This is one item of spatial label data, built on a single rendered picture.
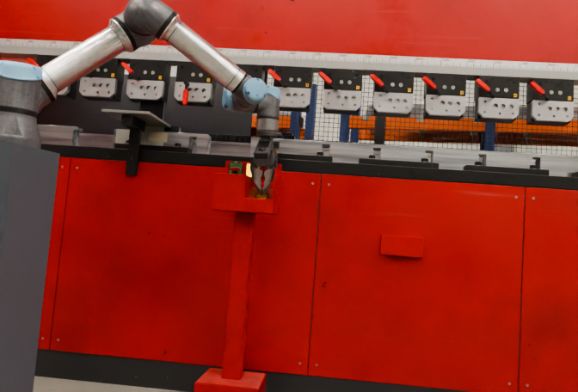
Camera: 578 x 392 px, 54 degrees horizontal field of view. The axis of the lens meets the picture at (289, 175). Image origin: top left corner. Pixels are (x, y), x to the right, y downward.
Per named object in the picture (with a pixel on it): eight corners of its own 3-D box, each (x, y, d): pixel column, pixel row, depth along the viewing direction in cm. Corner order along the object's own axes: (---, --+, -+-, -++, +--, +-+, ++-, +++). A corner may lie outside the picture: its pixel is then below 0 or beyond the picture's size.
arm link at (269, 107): (253, 87, 195) (276, 89, 198) (251, 119, 195) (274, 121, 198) (260, 83, 188) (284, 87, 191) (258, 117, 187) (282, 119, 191)
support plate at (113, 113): (101, 111, 208) (101, 108, 208) (127, 125, 234) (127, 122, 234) (149, 113, 206) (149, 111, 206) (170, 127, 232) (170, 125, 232)
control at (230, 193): (211, 209, 185) (216, 154, 187) (221, 211, 201) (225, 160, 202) (272, 213, 183) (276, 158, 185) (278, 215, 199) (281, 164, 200)
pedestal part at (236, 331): (221, 378, 184) (235, 211, 189) (224, 374, 190) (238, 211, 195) (239, 380, 183) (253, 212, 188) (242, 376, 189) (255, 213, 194)
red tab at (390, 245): (379, 254, 204) (381, 235, 205) (379, 254, 206) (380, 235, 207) (422, 257, 203) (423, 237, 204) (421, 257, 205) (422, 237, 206)
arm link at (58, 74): (-16, 85, 155) (148, -11, 173) (-9, 95, 169) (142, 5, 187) (13, 121, 157) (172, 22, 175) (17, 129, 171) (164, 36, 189)
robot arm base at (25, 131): (13, 143, 142) (17, 104, 143) (-37, 141, 146) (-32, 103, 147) (52, 152, 157) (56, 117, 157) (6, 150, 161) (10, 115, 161)
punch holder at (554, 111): (531, 119, 217) (533, 77, 218) (525, 124, 225) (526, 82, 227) (573, 121, 215) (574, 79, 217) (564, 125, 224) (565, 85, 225)
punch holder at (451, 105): (425, 113, 221) (427, 72, 222) (421, 118, 229) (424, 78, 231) (464, 116, 219) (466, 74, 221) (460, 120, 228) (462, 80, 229)
